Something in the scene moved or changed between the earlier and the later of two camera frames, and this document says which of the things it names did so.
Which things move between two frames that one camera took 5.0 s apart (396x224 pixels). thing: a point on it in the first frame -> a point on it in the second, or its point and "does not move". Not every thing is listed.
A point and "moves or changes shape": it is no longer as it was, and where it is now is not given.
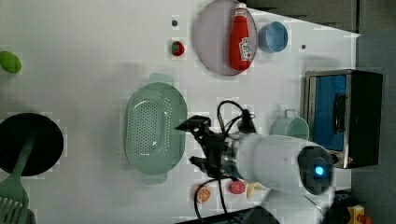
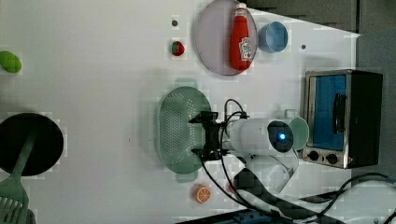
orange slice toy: (204, 194) does not move
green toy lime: (9, 63) does not move
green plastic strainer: (154, 147) moves or changes shape
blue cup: (272, 36) does not move
